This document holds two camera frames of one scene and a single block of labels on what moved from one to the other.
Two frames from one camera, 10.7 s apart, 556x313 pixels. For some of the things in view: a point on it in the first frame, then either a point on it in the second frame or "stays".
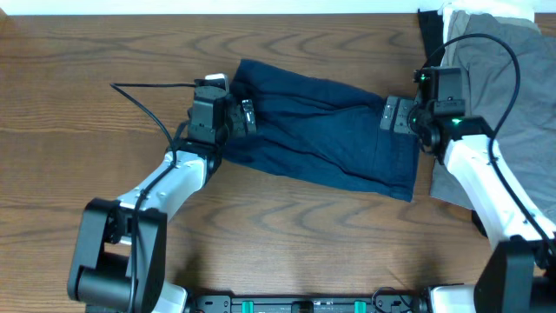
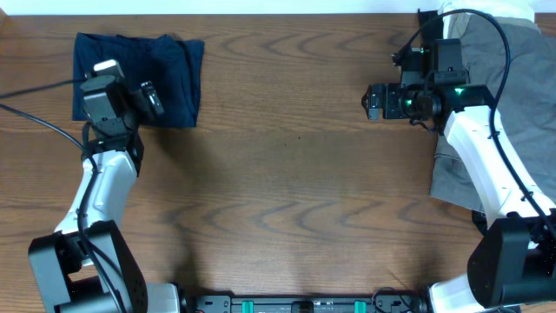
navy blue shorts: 321,130 -> 173,65
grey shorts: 512,79 stays
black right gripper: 402,106 -> 389,91
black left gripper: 241,128 -> 141,102
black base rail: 384,300 stays
